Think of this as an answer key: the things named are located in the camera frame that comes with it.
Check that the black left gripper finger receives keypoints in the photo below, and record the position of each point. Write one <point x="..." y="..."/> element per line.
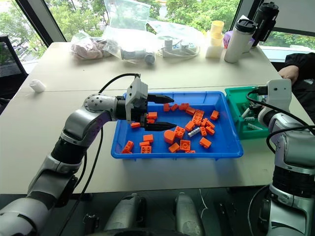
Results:
<point x="161" y="99"/>
<point x="160" y="126"/>

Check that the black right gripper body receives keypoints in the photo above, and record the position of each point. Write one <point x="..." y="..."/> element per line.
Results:
<point x="254" y="108"/>

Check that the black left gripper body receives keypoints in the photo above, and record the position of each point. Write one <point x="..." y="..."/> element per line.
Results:
<point x="140" y="110"/>

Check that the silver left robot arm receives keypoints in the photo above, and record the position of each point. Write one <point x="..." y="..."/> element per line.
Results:
<point x="81" y="123"/>

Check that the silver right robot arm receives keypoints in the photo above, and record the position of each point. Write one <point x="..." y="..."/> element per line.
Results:
<point x="292" y="147"/>

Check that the green plastic bin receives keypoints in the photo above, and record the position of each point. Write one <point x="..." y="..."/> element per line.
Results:
<point x="233" y="103"/>

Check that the blue plastic bin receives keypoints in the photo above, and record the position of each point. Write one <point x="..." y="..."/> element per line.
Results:
<point x="221" y="142"/>

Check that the bystander bare hand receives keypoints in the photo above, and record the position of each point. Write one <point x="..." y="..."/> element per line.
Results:
<point x="289" y="73"/>

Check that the white cylindrical battery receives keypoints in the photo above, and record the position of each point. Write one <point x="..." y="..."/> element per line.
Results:
<point x="194" y="132"/>
<point x="246" y="113"/>
<point x="254" y="127"/>
<point x="249" y="119"/>

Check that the rounded orange toy brick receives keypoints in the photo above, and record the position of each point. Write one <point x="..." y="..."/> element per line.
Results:
<point x="169" y="136"/>

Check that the long orange toy brick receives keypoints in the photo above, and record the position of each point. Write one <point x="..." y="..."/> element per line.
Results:
<point x="198" y="117"/>

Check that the grey round canister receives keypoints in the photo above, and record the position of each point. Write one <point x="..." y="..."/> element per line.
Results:
<point x="149" y="59"/>

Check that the white power strip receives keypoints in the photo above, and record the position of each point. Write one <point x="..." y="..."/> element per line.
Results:
<point x="177" y="48"/>

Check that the bystander black sleeve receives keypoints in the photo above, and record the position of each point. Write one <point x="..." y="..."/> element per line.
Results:
<point x="304" y="65"/>

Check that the white bottle with black lid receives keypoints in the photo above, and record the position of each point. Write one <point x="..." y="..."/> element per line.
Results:
<point x="236" y="44"/>

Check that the clear bag over power strip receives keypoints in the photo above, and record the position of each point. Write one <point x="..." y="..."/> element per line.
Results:
<point x="172" y="30"/>

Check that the plastic bag with pink contents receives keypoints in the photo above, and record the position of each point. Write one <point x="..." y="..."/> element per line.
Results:
<point x="88" y="48"/>

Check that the tall clear plastic bag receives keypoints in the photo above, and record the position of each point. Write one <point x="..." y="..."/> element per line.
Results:
<point x="128" y="22"/>

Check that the stacked yellow cups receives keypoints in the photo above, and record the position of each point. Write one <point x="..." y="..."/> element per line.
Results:
<point x="217" y="32"/>

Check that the black drinking bottle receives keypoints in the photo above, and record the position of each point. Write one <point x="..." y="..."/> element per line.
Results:
<point x="265" y="22"/>

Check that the silver rounded robot leg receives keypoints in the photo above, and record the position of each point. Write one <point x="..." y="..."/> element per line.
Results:
<point x="188" y="214"/>
<point x="125" y="211"/>

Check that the small white plastic cylinder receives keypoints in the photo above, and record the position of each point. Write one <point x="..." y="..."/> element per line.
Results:
<point x="37" y="85"/>

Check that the black mesh chair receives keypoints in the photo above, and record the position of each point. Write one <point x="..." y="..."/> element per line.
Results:
<point x="9" y="66"/>

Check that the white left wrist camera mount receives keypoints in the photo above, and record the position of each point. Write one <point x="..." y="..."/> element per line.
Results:
<point x="137" y="89"/>

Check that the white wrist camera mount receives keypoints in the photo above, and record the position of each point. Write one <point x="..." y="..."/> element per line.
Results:
<point x="279" y="96"/>
<point x="137" y="89"/>

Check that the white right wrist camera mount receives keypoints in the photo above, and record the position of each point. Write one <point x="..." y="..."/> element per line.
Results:
<point x="279" y="96"/>

